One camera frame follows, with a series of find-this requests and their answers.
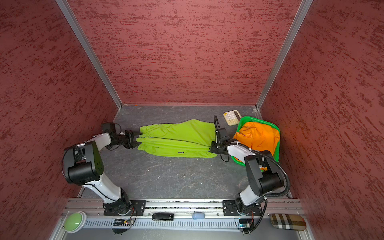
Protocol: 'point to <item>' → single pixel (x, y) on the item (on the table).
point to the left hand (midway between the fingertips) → (143, 138)
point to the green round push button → (75, 222)
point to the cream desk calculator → (232, 117)
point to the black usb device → (162, 216)
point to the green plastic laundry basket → (247, 119)
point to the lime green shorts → (192, 138)
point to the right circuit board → (245, 223)
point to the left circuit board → (122, 222)
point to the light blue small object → (198, 215)
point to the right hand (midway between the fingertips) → (212, 151)
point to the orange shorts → (259, 136)
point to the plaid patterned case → (294, 222)
